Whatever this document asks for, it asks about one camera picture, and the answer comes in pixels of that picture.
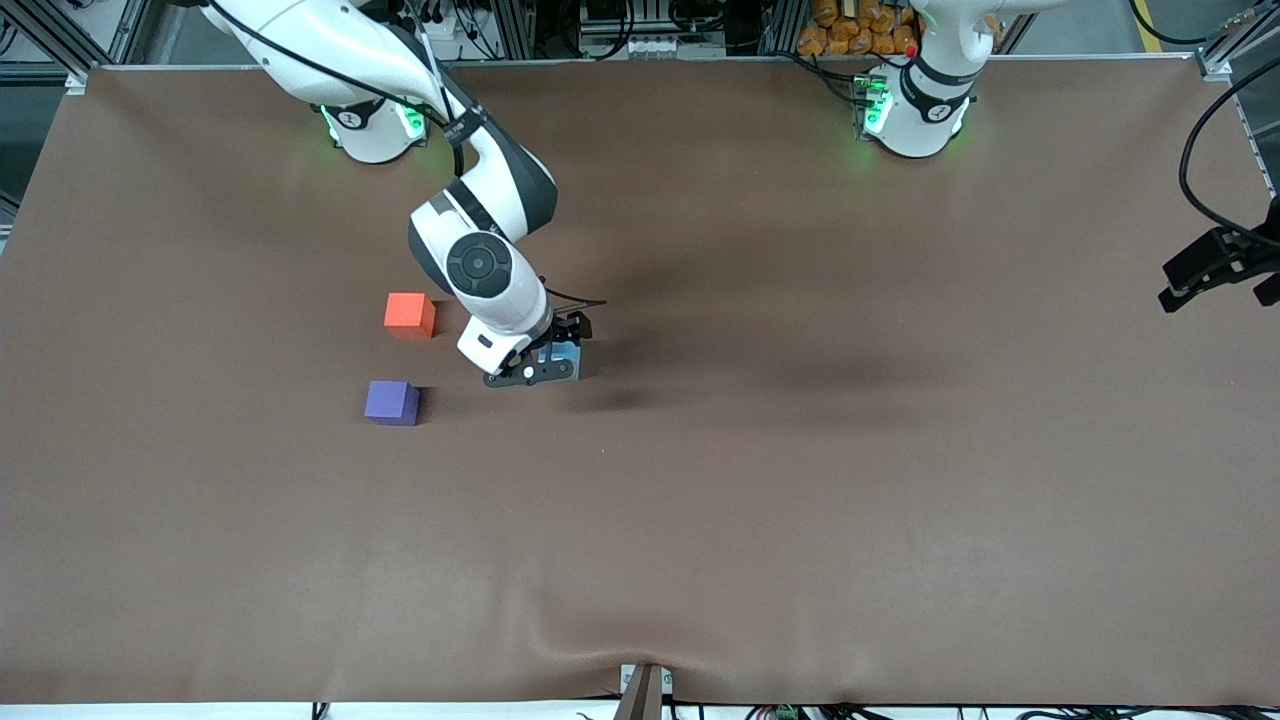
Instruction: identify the blue foam block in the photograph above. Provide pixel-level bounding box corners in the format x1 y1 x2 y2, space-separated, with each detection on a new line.
538 340 584 381

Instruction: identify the orange foam block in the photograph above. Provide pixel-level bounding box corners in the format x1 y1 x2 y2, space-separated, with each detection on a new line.
384 292 437 340

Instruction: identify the purple foam block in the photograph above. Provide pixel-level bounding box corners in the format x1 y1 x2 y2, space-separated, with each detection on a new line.
364 380 422 427

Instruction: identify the white terminal block row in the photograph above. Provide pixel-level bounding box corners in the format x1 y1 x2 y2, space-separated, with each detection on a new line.
580 30 701 59

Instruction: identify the brown table cover mat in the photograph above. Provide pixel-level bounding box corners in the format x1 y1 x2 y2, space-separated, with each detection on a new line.
0 55 1280 706

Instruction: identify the white power strip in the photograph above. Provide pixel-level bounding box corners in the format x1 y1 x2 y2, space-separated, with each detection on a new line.
420 0 493 43

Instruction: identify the orange bagged items pile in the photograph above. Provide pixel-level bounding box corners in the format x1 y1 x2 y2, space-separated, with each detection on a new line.
797 0 921 57

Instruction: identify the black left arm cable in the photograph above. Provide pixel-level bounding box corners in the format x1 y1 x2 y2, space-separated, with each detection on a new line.
1180 80 1280 243

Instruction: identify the aluminium frame profile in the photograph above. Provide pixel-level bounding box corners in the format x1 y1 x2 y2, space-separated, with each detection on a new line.
0 0 191 86
1195 0 1280 81

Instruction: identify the aluminium frame post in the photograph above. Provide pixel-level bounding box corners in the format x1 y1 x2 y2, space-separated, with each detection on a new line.
487 0 546 61
757 0 809 56

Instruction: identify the grey mounting bracket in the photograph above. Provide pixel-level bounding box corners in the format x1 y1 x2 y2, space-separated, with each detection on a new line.
615 662 673 720

